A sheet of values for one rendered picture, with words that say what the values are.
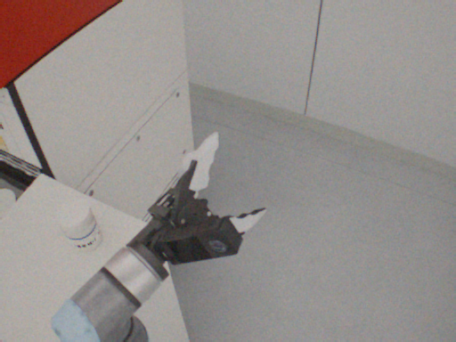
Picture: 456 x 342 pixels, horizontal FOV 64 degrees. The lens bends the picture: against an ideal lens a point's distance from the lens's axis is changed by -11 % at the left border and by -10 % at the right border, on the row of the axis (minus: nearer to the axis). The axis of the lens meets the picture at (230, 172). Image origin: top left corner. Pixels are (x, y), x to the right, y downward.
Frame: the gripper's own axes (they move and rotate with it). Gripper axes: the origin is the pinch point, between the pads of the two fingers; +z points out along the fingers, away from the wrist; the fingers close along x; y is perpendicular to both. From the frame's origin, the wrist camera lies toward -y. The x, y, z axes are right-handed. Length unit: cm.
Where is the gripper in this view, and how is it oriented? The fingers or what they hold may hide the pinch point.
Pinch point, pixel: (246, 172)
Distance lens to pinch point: 60.9
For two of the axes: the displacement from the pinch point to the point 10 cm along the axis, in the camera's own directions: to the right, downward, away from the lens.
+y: -5.8, -0.6, 8.1
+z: 6.5, -6.4, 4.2
